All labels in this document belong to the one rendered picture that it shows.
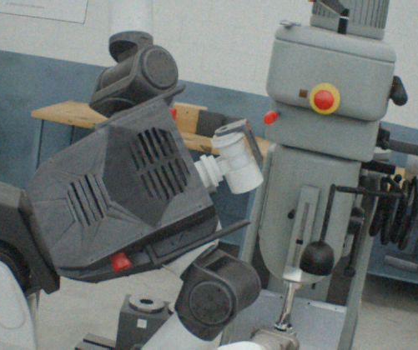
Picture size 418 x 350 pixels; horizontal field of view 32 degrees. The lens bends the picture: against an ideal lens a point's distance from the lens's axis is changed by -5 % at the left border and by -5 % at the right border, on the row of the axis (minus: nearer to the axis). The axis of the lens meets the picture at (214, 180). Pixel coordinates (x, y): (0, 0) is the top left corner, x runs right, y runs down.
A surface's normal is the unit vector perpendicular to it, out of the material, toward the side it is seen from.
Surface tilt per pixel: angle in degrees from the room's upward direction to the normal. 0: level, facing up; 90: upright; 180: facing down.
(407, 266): 90
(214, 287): 86
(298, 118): 90
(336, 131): 90
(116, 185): 74
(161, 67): 61
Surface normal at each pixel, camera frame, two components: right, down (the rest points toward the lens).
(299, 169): -0.22, 0.20
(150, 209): -0.04, -0.21
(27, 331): 0.17, 0.26
